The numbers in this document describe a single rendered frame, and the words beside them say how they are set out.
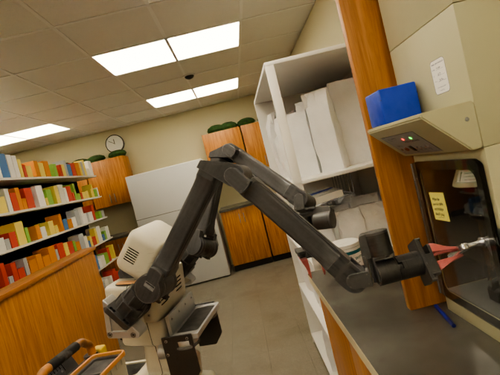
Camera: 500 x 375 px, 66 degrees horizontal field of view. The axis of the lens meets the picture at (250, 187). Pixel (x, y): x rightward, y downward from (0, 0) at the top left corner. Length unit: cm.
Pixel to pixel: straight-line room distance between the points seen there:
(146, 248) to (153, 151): 529
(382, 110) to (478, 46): 25
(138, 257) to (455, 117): 94
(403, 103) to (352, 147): 120
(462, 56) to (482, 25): 7
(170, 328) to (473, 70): 106
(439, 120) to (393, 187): 40
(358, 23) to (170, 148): 538
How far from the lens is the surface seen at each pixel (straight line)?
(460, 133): 91
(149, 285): 108
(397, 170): 125
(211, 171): 98
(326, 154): 214
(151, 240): 125
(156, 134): 650
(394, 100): 107
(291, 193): 128
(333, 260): 94
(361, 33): 127
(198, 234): 146
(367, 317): 133
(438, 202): 112
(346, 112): 227
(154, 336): 136
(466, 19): 96
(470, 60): 94
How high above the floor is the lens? 149
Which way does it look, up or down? 3 degrees down
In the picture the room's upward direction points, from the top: 14 degrees counter-clockwise
